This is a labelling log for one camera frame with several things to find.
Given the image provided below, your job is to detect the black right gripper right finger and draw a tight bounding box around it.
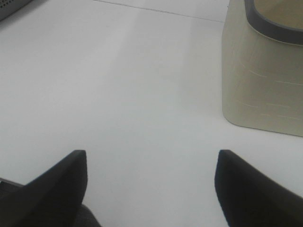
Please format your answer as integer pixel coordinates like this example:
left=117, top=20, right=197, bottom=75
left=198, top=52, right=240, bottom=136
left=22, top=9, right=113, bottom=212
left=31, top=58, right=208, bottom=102
left=214, top=150, right=303, bottom=227

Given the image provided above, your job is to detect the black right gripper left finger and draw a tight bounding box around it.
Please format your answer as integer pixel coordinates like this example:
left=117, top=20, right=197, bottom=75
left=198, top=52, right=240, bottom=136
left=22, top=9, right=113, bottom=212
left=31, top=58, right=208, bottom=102
left=0, top=150, right=100, bottom=227

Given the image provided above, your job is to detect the beige bin with grey rim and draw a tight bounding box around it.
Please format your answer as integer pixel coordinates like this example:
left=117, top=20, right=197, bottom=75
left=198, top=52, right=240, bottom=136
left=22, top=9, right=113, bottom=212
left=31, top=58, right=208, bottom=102
left=222, top=0, right=303, bottom=136

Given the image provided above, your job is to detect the grey perforated basket orange rim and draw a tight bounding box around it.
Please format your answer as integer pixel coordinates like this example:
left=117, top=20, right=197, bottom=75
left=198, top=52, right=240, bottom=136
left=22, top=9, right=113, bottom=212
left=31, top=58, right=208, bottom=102
left=0, top=0, right=32, bottom=21

